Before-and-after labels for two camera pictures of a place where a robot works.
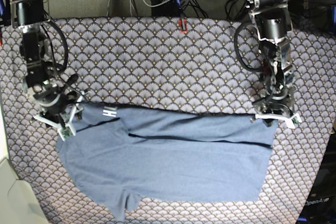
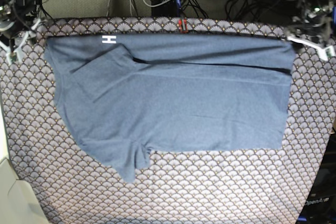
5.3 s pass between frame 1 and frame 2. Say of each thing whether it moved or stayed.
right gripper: moved
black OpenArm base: stayed
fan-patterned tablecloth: stayed
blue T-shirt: moved
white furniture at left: stayed
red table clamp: stayed
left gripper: moved
